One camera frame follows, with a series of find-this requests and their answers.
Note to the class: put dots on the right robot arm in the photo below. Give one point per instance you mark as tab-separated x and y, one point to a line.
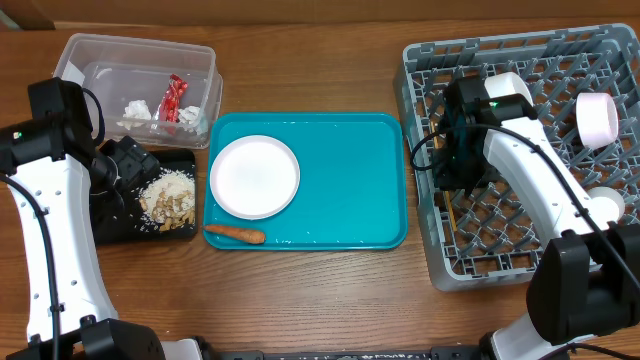
587	282

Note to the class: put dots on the large white bowl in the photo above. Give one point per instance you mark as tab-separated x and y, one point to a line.
597	119

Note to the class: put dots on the rice and food scraps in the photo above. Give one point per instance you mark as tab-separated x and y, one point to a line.
168	203

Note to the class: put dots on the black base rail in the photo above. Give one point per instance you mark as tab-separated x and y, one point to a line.
461	352

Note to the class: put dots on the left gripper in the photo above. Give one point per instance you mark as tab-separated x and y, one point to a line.
135	162

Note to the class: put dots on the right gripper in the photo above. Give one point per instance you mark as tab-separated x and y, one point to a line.
446	179

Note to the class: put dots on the clear plastic waste bin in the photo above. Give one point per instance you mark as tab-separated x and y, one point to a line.
118	70

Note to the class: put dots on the white round plate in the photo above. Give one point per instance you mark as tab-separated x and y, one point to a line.
254	177

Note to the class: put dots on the grey dishwasher rack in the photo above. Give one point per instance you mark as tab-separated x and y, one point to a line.
495	242

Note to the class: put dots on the teal serving tray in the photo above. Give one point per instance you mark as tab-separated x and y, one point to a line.
352	193

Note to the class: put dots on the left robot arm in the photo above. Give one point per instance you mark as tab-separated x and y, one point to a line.
51	166

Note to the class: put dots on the red snack wrapper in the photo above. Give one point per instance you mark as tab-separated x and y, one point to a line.
169	106

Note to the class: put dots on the orange carrot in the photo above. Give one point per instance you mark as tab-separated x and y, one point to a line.
250	236

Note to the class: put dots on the black food waste tray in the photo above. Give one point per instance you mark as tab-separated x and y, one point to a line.
116	217

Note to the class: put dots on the white tissue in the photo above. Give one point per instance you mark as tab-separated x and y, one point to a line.
135	113
191	120

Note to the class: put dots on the white bowl with food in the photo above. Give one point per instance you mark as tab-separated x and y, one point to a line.
505	84

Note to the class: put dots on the small white cup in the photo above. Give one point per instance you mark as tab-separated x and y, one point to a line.
605	204

